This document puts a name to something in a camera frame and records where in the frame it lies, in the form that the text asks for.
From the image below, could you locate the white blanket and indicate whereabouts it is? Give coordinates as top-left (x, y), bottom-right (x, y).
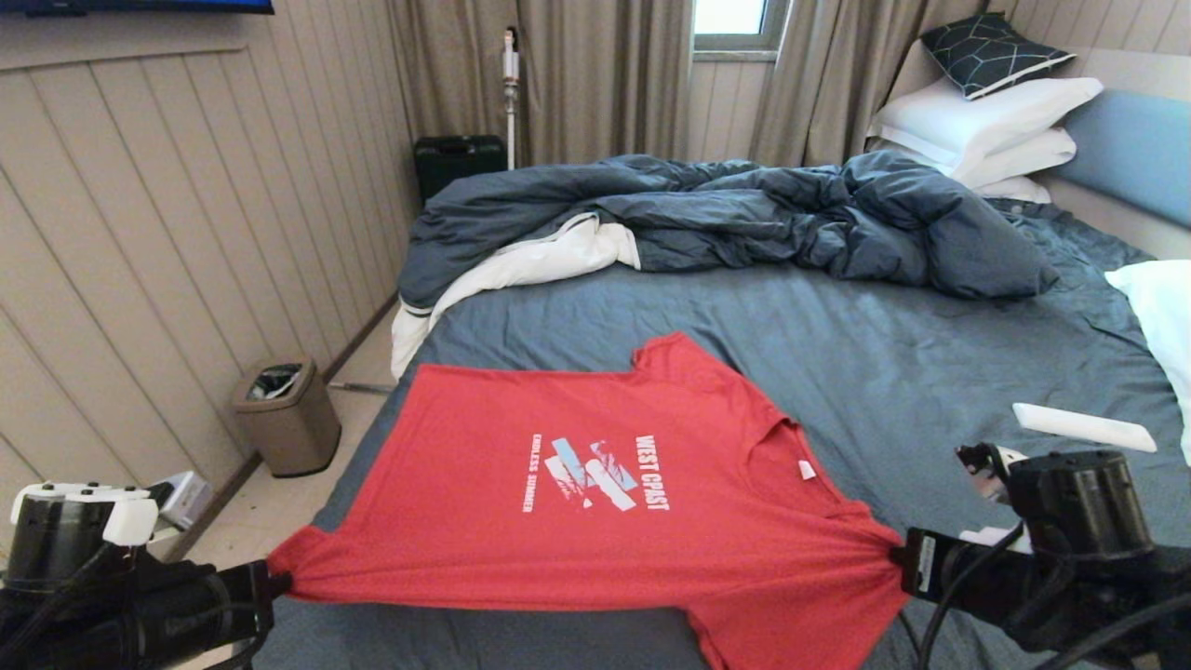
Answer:
top-left (391, 214), bottom-right (641, 381)

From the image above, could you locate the wall-mounted television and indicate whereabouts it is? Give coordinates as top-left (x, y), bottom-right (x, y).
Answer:
top-left (0, 0), bottom-right (275, 16)

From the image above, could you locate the white flat remote control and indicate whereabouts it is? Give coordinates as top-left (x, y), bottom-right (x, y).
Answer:
top-left (1011, 402), bottom-right (1158, 454)

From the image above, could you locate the dark geometric patterned cushion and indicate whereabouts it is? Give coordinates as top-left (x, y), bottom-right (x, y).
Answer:
top-left (919, 12), bottom-right (1077, 101)

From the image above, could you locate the large white pillow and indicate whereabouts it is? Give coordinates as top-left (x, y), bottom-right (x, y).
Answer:
top-left (869, 77), bottom-right (1104, 172)

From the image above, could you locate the taupe trash bin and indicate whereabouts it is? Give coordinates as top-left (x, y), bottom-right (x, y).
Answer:
top-left (231, 358), bottom-right (342, 478)

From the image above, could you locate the bed with blue sheet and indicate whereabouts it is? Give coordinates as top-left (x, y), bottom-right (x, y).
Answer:
top-left (251, 199), bottom-right (1191, 670)

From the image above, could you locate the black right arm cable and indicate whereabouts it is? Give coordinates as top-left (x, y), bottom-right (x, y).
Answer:
top-left (912, 521), bottom-right (1191, 670)

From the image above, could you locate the red printed t-shirt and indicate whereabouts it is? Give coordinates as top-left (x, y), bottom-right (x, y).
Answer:
top-left (267, 332), bottom-right (911, 670)

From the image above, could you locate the window with grey frame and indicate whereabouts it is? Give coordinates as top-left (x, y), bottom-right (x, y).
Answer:
top-left (692, 0), bottom-right (790, 62)

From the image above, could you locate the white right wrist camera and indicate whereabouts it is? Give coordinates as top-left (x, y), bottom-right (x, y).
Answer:
top-left (957, 444), bottom-right (1029, 550)

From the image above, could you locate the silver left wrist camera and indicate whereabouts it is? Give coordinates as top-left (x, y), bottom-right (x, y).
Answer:
top-left (154, 471), bottom-right (215, 531)

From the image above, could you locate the blue headboard cushion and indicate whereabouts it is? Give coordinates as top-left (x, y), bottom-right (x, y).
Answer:
top-left (1052, 89), bottom-right (1191, 230)

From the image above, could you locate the white stick vacuum cleaner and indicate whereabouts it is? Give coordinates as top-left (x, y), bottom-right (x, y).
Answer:
top-left (502, 28), bottom-right (520, 172)

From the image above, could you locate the black plastic bin liner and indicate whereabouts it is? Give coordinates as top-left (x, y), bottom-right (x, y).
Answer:
top-left (251, 366), bottom-right (304, 403)

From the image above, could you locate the dark blue crumpled duvet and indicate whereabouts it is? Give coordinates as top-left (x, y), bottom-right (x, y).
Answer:
top-left (398, 152), bottom-right (1060, 311)

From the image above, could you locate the black suitcase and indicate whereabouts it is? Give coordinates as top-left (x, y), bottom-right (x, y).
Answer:
top-left (413, 136), bottom-right (509, 206)

